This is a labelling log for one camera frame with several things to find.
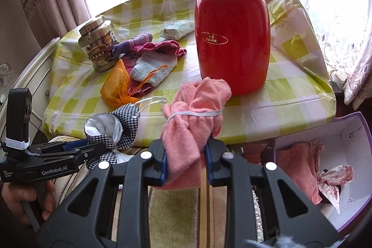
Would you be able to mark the white purple cardboard box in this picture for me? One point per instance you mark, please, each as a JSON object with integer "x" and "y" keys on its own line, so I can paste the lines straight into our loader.
{"x": 347, "y": 140}

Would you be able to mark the red thermos flask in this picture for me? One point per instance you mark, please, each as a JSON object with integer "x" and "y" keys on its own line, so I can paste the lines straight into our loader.
{"x": 233, "y": 42}

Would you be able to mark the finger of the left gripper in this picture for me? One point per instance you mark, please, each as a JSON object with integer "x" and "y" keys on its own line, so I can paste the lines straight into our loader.
{"x": 76, "y": 144}
{"x": 56, "y": 149}

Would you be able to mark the left hand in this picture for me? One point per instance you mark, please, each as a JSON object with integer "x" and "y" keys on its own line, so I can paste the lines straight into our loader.
{"x": 14, "y": 195}

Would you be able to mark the magenta knitted cloth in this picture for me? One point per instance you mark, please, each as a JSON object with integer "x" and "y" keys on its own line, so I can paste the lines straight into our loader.
{"x": 169, "y": 47}

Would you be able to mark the lace floral curtain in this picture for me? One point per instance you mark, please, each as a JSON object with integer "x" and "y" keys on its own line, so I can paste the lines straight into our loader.
{"x": 343, "y": 28}

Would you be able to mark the floral pink white cloth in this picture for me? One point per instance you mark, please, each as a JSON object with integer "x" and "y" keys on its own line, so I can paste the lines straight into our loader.
{"x": 329, "y": 182}

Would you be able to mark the white cabinet with drawers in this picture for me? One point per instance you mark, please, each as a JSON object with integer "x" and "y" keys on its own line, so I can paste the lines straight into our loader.
{"x": 36, "y": 77}

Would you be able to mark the purple knitted mitten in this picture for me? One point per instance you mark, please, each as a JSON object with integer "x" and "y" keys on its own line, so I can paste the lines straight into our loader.
{"x": 128, "y": 45}

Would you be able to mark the tissue pack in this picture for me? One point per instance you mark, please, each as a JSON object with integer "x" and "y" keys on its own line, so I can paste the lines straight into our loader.
{"x": 177, "y": 30}

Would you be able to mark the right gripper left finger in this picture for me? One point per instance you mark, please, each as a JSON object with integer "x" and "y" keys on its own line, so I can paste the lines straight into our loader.
{"x": 109, "y": 208}

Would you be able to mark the black white gingham pouch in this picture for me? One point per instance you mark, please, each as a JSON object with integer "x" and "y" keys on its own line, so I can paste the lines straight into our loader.
{"x": 117, "y": 130}

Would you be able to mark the phone on left gripper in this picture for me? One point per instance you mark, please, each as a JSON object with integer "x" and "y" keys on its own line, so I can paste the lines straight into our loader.
{"x": 19, "y": 108}

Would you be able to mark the glass jar with metal lid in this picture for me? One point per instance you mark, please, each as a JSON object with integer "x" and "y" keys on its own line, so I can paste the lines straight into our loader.
{"x": 98, "y": 38}

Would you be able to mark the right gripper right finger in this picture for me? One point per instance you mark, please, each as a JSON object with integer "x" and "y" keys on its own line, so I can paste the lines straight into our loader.
{"x": 264, "y": 195}

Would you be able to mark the orange mesh pouch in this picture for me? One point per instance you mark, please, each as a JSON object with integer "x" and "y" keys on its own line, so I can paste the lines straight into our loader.
{"x": 115, "y": 91}

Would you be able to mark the pink fleece cloth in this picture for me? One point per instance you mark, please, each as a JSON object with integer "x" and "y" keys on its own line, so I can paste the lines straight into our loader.
{"x": 195, "y": 114}

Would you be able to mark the striped towel cushion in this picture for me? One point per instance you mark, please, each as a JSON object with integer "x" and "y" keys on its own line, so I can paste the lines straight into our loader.
{"x": 188, "y": 218}

